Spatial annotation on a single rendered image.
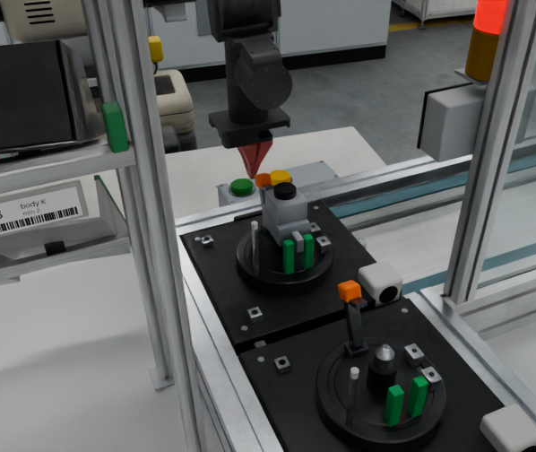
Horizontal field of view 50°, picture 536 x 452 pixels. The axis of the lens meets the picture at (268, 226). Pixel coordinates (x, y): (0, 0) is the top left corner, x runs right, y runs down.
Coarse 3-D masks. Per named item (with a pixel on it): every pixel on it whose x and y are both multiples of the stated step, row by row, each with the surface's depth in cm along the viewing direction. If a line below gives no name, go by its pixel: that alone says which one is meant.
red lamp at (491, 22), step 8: (480, 0) 58; (488, 0) 57; (496, 0) 56; (504, 0) 56; (480, 8) 58; (488, 8) 57; (496, 8) 57; (504, 8) 57; (480, 16) 58; (488, 16) 58; (496, 16) 57; (480, 24) 59; (488, 24) 58; (496, 24) 58; (488, 32) 58; (496, 32) 58
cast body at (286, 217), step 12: (276, 192) 75; (288, 192) 75; (300, 192) 77; (264, 204) 80; (276, 204) 74; (288, 204) 74; (300, 204) 75; (264, 216) 80; (276, 216) 75; (288, 216) 75; (300, 216) 76; (276, 228) 76; (288, 228) 76; (300, 228) 76; (276, 240) 77; (300, 240) 75
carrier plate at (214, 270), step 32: (224, 224) 91; (320, 224) 90; (192, 256) 85; (224, 256) 84; (352, 256) 84; (224, 288) 79; (320, 288) 79; (224, 320) 74; (288, 320) 74; (320, 320) 75
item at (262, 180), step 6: (258, 174) 84; (264, 174) 83; (258, 180) 82; (264, 180) 83; (270, 180) 83; (258, 186) 83; (264, 186) 82; (270, 186) 82; (264, 192) 83; (264, 198) 84
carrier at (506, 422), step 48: (336, 336) 71; (384, 336) 71; (432, 336) 71; (288, 384) 66; (336, 384) 63; (384, 384) 61; (432, 384) 61; (480, 384) 65; (288, 432) 61; (336, 432) 60; (384, 432) 58; (432, 432) 60; (480, 432) 60; (528, 432) 58
